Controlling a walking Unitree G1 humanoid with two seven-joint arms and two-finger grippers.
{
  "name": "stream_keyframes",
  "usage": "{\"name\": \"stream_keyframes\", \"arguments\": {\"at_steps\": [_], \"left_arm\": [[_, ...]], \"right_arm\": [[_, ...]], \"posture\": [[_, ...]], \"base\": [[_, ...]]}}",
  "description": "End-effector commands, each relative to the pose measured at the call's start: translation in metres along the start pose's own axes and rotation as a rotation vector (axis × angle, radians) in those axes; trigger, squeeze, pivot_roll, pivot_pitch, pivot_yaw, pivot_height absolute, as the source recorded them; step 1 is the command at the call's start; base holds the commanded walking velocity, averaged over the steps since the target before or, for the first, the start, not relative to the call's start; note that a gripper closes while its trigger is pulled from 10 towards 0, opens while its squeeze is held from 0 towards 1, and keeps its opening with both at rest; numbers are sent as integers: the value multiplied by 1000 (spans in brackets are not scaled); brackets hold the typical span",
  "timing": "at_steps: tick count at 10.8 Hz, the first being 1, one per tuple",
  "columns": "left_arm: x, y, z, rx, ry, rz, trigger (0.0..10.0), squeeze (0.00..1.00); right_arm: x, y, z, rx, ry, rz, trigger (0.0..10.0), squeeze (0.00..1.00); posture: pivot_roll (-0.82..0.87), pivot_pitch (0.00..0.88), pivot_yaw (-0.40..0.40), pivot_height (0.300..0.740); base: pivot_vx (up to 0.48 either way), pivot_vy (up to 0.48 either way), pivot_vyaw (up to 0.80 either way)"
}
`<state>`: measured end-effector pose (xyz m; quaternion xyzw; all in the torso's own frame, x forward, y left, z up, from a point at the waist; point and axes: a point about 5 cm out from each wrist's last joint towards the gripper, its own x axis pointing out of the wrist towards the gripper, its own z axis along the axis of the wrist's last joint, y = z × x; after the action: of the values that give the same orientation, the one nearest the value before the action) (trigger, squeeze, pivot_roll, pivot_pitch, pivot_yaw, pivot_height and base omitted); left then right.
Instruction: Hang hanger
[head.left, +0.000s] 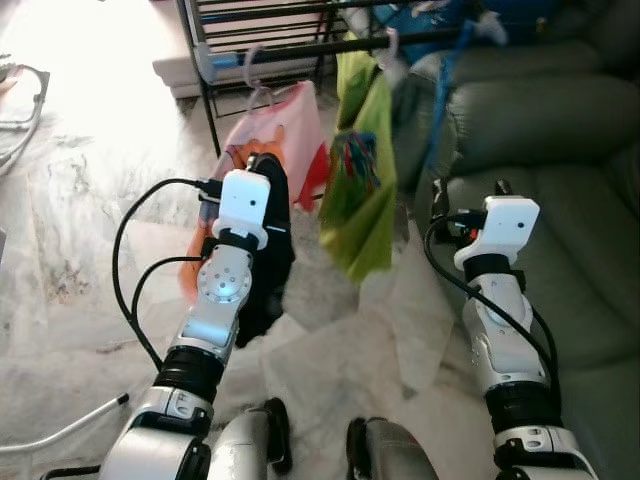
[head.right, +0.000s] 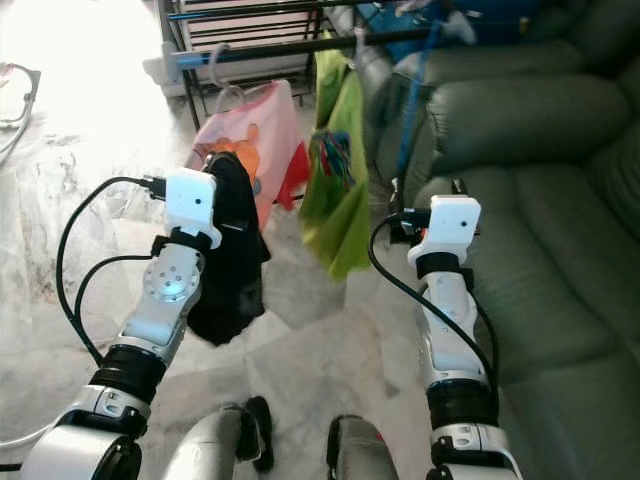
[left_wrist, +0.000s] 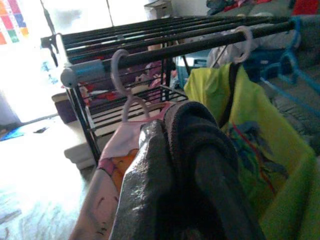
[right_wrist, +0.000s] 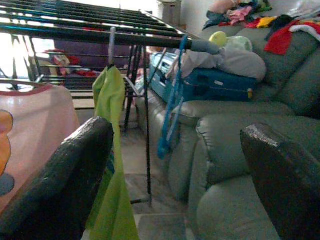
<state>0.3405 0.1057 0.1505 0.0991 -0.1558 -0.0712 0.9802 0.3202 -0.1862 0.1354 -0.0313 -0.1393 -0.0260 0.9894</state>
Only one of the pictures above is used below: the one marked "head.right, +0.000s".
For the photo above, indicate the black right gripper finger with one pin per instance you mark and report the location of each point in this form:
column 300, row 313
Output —
column 398, row 195

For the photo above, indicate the black garment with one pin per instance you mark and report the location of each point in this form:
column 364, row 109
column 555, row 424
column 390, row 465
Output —
column 240, row 260

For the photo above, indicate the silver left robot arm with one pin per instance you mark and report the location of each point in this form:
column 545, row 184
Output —
column 160, row 310

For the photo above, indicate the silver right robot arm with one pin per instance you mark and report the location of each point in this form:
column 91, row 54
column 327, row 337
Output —
column 450, row 350

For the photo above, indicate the pink plastic hanger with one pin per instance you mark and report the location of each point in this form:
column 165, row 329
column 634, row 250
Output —
column 232, row 95

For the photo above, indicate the green garment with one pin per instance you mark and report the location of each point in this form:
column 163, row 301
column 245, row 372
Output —
column 340, row 200

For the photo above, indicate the green leather sofa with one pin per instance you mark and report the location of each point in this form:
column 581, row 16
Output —
column 540, row 150

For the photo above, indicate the pink garment orange print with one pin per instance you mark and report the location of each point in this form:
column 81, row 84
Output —
column 265, row 125

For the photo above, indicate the blue garment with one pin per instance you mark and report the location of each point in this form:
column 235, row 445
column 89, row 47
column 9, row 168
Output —
column 500, row 15

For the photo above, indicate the grey baby bouncer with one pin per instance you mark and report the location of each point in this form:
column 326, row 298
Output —
column 28, row 110

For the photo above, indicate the silver robot right leg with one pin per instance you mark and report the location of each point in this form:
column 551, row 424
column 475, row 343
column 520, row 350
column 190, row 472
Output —
column 370, row 455

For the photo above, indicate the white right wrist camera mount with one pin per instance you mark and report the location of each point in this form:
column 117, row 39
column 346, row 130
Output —
column 450, row 225

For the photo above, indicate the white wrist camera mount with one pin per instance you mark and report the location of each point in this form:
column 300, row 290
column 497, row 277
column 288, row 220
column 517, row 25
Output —
column 450, row 225
column 193, row 205

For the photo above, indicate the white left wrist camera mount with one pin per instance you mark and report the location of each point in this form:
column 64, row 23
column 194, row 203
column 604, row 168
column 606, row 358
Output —
column 193, row 205

